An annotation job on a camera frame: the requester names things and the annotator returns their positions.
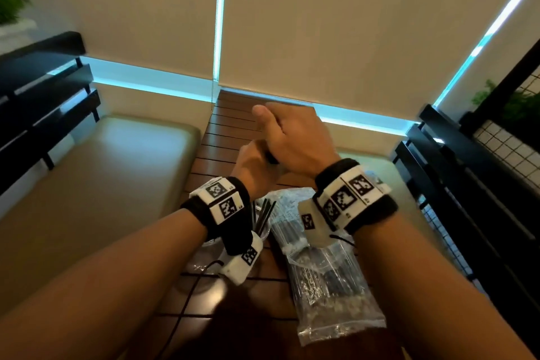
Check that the person's right hand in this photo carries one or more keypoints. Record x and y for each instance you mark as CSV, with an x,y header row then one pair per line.
x,y
299,140

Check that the person's left hand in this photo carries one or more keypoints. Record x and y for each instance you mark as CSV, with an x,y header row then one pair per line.
x,y
253,170

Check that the black straw bundle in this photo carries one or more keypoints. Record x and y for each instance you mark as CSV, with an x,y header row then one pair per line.
x,y
272,157

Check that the transparent plastic cup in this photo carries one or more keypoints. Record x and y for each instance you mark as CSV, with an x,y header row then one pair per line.
x,y
202,258
267,232

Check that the clear plastic zip bag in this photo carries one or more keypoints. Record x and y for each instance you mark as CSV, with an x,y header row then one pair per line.
x,y
333,309

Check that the person's right forearm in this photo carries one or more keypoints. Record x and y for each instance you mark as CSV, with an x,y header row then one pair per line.
x,y
430,296

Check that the black wristband with white markers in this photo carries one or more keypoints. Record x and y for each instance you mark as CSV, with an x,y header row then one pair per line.
x,y
375,212
236,229

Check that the beige roller blind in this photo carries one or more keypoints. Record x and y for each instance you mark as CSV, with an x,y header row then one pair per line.
x,y
126,5
358,22
510,43

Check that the black slatted bench backrest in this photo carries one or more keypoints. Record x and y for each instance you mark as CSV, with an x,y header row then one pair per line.
x,y
485,212
38,111

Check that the white planter ledge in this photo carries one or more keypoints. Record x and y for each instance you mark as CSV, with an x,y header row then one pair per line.
x,y
17,35

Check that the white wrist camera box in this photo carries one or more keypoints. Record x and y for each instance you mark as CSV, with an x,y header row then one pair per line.
x,y
238,269
314,233

